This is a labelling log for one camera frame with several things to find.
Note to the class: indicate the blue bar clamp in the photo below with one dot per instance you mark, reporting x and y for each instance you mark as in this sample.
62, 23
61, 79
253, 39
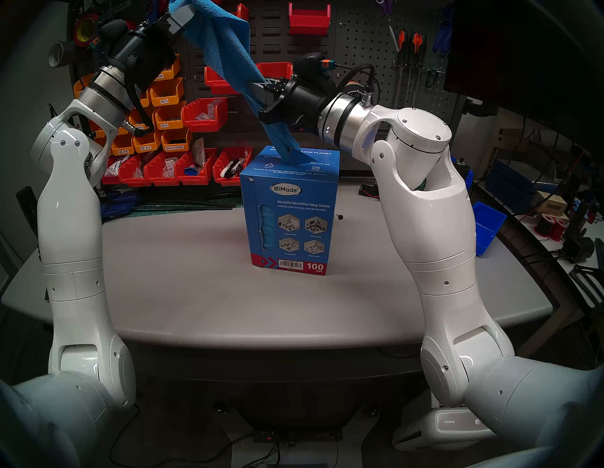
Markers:
120, 205

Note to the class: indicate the blue plastic part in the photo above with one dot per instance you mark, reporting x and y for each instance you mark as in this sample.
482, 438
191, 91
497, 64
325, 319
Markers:
190, 170

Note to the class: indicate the orange bin labelled M2.5-5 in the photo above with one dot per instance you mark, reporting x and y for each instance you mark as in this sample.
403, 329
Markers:
147, 141

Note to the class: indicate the dark red storage bin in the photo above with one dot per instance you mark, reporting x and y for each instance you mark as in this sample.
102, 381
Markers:
309, 19

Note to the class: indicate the orange bin labelled M3-4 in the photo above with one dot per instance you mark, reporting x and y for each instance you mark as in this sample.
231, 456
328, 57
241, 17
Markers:
167, 92

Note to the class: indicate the large dark blue bin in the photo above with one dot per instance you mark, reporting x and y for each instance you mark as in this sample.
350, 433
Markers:
514, 188

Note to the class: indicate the dark pegboard wall panel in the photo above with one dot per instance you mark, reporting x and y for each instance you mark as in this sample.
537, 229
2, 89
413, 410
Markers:
358, 47

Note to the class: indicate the grey duct tape roll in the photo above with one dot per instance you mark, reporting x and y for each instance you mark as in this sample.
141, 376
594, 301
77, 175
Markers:
59, 52

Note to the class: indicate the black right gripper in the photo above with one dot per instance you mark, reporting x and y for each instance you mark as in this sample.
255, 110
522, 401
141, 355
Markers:
306, 104

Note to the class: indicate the white air purifier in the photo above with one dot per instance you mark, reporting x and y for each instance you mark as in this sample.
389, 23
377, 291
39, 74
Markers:
439, 427

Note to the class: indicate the green cutting mat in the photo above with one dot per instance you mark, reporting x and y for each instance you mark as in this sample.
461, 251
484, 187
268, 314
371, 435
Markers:
188, 207

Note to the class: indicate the orange bin labelled M4-6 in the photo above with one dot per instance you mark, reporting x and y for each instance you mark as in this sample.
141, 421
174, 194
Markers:
144, 101

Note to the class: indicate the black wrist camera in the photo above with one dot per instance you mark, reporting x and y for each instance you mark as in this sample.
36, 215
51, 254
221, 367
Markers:
111, 33
314, 61

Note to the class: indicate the black folded stand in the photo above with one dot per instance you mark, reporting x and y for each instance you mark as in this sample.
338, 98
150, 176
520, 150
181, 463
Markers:
587, 283

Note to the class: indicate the black power strip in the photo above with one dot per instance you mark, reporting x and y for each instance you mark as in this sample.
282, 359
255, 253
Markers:
297, 436

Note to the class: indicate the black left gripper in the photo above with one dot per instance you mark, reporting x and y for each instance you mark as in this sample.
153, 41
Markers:
146, 56

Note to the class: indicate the orange bin labelled M3X14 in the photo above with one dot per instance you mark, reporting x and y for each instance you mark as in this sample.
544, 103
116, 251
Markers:
84, 87

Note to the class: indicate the orange bin labelled M4-0.7 HEX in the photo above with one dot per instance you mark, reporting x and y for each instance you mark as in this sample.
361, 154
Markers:
177, 139

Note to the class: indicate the folded paper manual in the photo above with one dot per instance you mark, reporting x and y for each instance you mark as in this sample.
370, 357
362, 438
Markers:
198, 151

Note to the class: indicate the blue shop towel box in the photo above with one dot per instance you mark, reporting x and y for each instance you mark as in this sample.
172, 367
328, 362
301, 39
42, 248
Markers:
292, 221

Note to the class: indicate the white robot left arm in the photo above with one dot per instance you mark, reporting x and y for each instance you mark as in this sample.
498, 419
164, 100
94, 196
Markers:
71, 245

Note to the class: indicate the white marker pen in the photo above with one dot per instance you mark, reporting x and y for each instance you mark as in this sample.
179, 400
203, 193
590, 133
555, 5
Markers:
226, 169

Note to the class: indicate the clear plastic case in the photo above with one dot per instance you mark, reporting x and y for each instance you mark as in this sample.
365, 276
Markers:
211, 109

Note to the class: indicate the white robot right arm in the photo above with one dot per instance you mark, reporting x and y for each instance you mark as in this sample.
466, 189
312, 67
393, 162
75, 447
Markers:
439, 245

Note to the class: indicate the clear bag of parts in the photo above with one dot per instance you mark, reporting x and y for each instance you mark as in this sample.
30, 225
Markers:
113, 167
168, 166
134, 165

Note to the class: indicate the red plastic storage bin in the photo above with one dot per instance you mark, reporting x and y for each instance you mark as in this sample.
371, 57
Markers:
132, 181
193, 180
111, 180
226, 181
158, 181
276, 68
212, 82
243, 12
203, 120

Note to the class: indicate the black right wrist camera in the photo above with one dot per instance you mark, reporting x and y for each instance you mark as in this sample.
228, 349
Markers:
314, 61

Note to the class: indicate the orange bin labelled M3-12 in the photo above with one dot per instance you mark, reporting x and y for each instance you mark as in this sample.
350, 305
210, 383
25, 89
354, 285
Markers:
121, 127

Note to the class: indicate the orange bin labelled M3-6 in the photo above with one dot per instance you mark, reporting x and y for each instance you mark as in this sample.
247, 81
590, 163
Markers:
171, 115

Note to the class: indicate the red yellow tape roll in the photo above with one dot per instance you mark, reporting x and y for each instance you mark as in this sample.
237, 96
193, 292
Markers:
85, 29

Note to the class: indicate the small cardboard box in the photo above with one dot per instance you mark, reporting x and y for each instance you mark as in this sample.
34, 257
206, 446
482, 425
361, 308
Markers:
552, 206

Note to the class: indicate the black power adapter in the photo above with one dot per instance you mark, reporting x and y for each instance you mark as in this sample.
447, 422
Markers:
579, 247

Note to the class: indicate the orange bin labelled M3-8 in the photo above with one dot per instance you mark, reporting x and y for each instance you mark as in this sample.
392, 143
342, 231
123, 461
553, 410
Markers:
132, 118

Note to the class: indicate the bright blue plastic bin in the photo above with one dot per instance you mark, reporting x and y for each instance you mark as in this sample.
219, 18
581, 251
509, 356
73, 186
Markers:
468, 177
488, 226

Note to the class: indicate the orange bin labelled M3X6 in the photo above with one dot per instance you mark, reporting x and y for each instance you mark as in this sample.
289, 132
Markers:
173, 71

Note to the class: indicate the metal hook rail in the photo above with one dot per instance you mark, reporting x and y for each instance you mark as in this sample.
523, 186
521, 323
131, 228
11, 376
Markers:
422, 71

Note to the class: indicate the black monitor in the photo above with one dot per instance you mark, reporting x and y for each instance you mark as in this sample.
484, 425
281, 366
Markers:
533, 61

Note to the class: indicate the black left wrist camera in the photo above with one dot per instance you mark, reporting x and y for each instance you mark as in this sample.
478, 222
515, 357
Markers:
111, 33

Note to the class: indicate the orange bin labelled M3-16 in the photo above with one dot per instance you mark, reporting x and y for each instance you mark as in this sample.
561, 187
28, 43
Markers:
101, 134

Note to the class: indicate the orange bin labelled M2.5-6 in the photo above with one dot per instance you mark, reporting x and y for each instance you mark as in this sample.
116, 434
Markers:
122, 145

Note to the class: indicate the blue microfiber shop towel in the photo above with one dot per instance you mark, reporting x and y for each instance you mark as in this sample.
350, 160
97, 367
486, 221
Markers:
226, 47

